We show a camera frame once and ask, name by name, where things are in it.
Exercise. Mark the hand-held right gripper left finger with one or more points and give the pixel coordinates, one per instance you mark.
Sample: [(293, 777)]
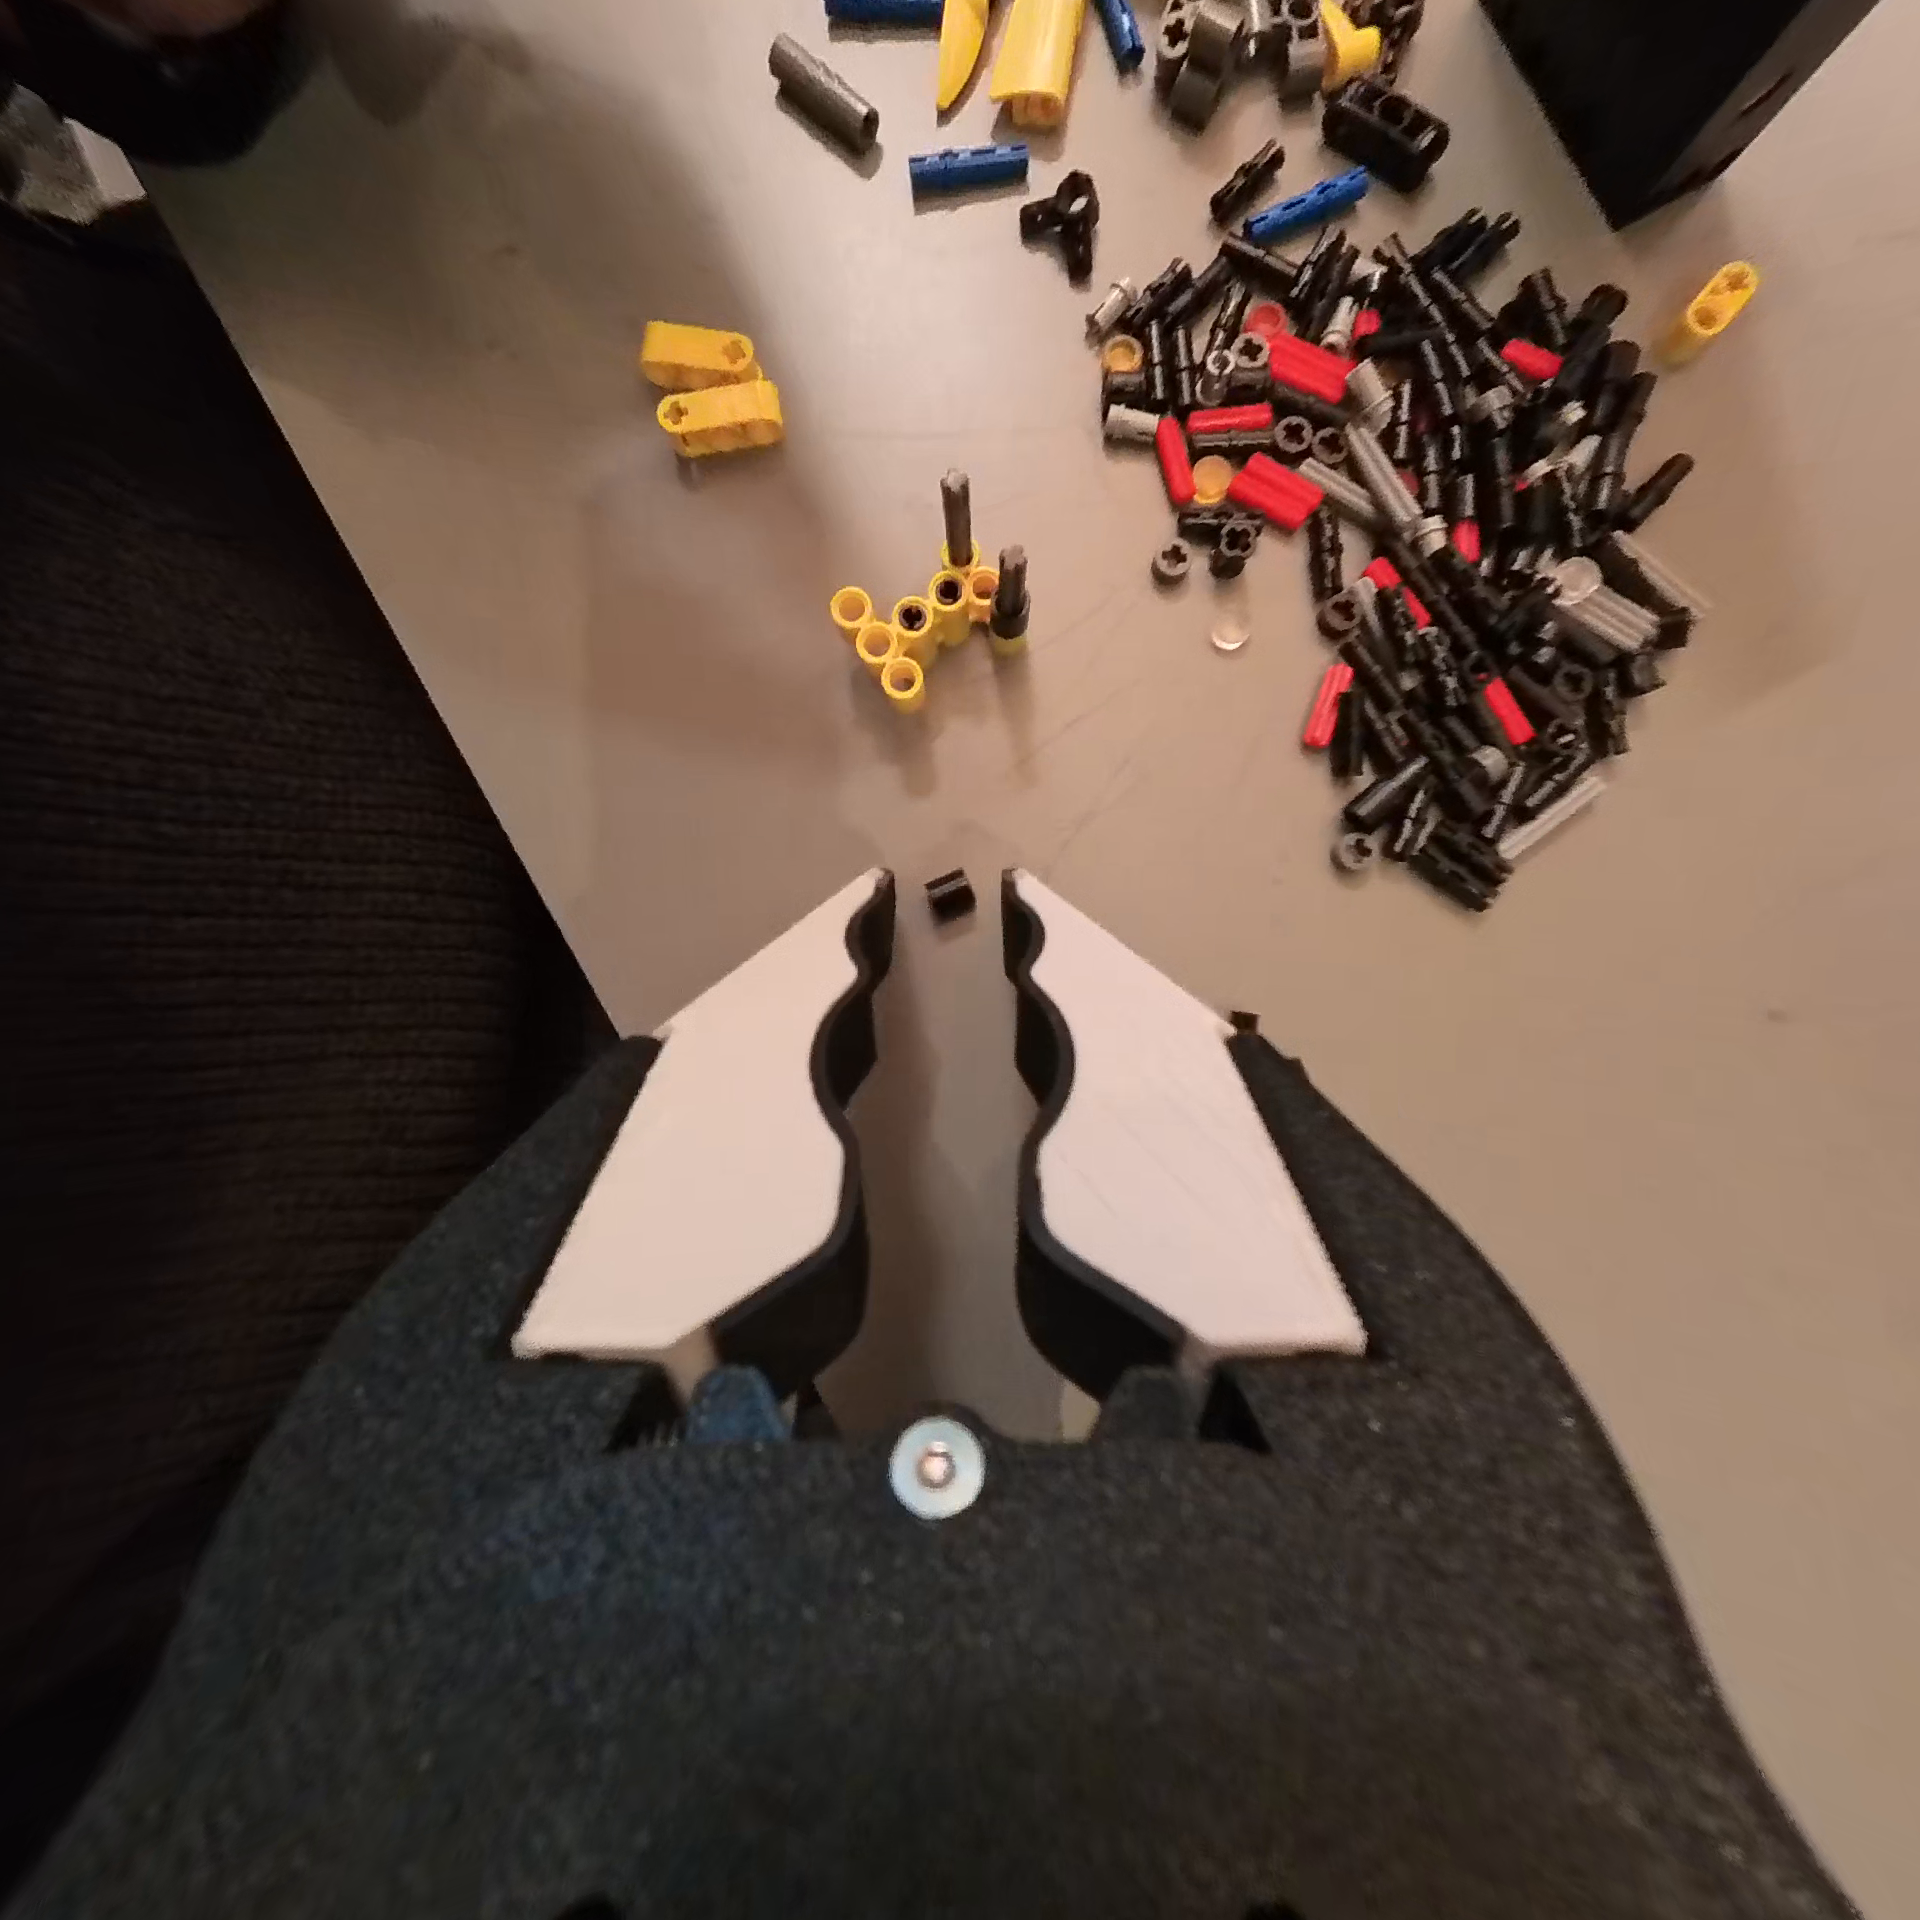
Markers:
[(705, 1186)]

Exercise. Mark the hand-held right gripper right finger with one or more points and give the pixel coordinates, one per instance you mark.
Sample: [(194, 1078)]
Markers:
[(1185, 1186)]

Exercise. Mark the small black bush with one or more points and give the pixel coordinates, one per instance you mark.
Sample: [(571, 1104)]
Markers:
[(952, 897)]

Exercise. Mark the yellow connector assembly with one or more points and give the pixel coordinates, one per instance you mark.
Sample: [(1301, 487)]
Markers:
[(899, 646)]

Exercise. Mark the dark grey axle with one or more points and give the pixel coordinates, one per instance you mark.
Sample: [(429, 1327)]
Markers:
[(959, 517), (1011, 585)]

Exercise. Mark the pile of black red pins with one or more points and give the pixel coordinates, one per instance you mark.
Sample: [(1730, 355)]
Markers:
[(1426, 568)]

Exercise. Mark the person's black knit sweater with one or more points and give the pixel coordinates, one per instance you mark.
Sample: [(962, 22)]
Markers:
[(225, 975)]

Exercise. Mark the clear round stud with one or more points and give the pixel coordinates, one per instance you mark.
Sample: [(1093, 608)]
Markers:
[(1235, 629)]

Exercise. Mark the black angled connector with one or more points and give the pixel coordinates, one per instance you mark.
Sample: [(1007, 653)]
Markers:
[(1058, 228)]

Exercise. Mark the blue pin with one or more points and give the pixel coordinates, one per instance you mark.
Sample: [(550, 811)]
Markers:
[(1307, 203), (972, 172)]

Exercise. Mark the yellow two-hole beam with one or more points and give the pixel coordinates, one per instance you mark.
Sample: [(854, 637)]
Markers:
[(1707, 315)]

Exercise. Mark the black two-hole connector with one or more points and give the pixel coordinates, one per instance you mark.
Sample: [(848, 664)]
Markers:
[(1385, 132)]

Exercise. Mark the dark grey tube connector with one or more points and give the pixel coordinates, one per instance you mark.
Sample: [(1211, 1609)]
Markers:
[(819, 88)]

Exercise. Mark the pile of yellow grey beams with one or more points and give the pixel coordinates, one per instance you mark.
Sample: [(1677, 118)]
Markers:
[(1036, 43)]

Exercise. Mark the black perforated block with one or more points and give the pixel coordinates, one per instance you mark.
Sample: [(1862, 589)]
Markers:
[(1649, 106)]

